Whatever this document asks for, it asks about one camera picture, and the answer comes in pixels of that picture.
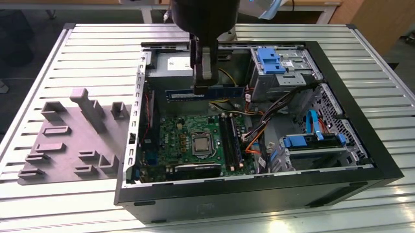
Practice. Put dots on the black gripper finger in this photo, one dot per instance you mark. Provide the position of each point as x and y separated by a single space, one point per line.
205 65

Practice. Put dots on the RAM stick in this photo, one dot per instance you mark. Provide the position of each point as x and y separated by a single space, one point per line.
236 143
227 92

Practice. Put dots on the black RAM slot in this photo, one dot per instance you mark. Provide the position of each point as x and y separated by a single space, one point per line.
223 136

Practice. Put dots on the blue drive bay latch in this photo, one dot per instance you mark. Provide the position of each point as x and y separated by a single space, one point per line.
268 60

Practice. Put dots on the grey power supply unit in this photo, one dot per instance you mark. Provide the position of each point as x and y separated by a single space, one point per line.
171 106

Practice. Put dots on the metal drive cage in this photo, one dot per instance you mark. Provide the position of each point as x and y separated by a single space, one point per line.
291 80

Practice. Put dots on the green motherboard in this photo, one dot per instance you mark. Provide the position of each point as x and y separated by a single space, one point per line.
168 128

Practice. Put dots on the silver CPU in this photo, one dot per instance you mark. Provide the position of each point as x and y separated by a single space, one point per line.
201 144

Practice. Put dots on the steel locking lever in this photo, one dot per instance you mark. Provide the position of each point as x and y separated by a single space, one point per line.
212 145

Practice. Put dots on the hard disk in blue carrier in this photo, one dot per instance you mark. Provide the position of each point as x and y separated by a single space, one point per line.
296 141

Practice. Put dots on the black graphics card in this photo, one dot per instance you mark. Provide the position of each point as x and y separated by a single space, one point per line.
197 171

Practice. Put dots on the metal disk bay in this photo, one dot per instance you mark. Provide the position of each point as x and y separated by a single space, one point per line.
311 151

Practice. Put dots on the grey parts rack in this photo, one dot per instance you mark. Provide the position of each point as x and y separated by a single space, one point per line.
80 143

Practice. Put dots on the wooden cabinet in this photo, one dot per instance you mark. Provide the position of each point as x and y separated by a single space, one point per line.
381 24

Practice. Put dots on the black PC case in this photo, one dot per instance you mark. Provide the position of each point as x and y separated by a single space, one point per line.
227 204

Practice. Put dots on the grey stand foot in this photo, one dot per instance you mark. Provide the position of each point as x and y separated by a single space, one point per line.
2 87

